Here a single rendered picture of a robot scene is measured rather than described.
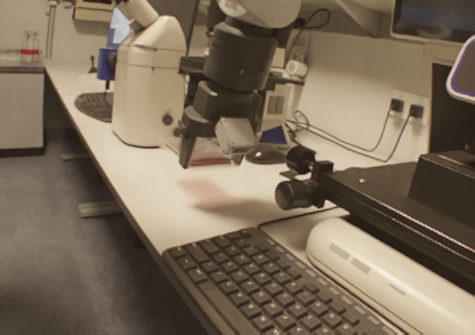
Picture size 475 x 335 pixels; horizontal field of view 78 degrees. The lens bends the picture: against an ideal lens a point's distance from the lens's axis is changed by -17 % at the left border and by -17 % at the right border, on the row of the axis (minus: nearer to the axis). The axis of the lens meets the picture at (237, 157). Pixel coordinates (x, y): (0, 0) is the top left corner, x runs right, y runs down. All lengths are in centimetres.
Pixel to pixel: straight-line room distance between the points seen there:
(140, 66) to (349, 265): 58
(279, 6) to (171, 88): 42
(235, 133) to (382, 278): 25
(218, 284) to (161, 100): 51
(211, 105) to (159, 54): 33
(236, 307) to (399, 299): 17
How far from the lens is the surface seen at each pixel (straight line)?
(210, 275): 37
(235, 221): 52
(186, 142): 49
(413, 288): 38
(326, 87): 134
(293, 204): 43
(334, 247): 42
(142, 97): 77
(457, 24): 55
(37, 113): 288
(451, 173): 44
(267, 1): 41
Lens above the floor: 99
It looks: 17 degrees down
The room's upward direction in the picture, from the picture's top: 9 degrees clockwise
